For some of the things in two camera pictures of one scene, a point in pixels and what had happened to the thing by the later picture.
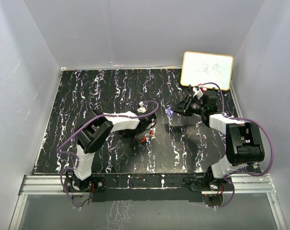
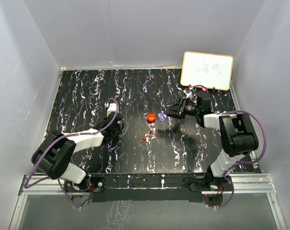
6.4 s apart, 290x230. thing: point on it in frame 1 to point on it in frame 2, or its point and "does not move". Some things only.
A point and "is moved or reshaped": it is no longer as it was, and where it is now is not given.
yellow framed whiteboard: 200,68 does not move
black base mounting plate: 113,188 does not move
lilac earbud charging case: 169,112 is moved or reshaped
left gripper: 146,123 to 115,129
